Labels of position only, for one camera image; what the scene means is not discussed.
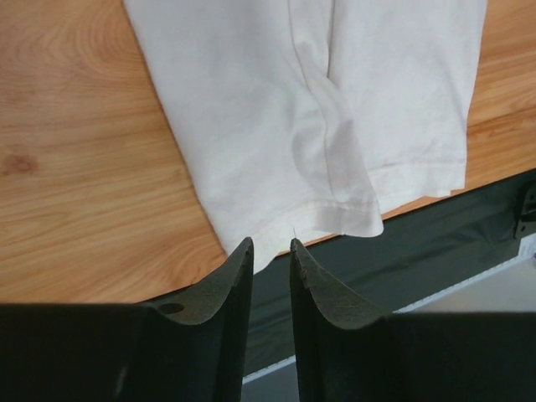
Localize white green raglan t-shirt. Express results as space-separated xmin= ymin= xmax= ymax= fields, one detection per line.
xmin=125 ymin=1 xmax=487 ymax=271

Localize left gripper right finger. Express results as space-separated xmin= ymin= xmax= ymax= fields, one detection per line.
xmin=290 ymin=240 xmax=535 ymax=401

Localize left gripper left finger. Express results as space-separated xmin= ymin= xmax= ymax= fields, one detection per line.
xmin=1 ymin=238 xmax=254 ymax=401

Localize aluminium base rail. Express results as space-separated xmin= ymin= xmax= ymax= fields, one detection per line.
xmin=242 ymin=234 xmax=536 ymax=383

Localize black base mat strip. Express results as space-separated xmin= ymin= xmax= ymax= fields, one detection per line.
xmin=245 ymin=170 xmax=535 ymax=374

